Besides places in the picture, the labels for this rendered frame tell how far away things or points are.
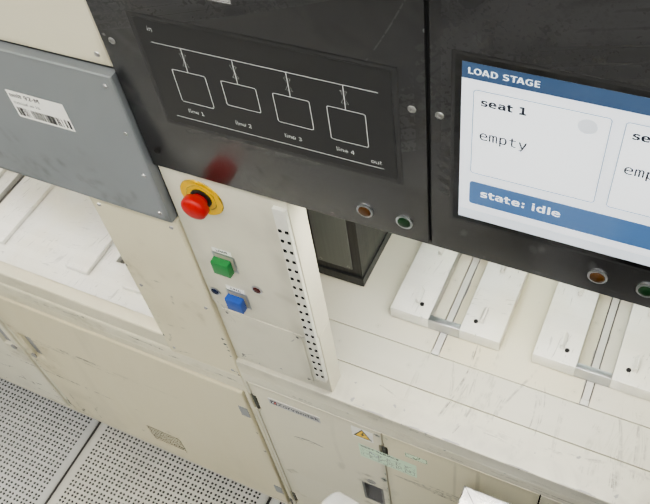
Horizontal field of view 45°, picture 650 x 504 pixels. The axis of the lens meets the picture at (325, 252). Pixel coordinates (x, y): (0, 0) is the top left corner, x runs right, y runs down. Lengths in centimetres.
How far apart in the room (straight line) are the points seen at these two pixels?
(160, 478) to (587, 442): 138
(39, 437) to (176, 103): 180
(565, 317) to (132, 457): 144
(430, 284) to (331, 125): 71
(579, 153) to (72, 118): 66
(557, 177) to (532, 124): 7
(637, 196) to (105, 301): 118
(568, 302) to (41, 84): 96
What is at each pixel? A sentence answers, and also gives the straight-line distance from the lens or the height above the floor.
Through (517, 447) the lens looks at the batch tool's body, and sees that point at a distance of 139.
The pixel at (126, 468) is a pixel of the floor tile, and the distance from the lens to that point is 247.
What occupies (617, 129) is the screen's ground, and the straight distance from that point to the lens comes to 73.
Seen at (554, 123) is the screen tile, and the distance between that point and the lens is 74.
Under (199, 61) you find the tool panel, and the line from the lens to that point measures 89.
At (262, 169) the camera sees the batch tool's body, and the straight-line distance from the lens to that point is 96.
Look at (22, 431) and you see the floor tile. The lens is 266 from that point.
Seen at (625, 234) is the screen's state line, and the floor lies 151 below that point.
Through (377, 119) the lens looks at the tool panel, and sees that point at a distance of 81.
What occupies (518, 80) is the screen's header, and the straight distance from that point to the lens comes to 72.
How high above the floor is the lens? 214
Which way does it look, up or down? 52 degrees down
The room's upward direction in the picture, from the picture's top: 11 degrees counter-clockwise
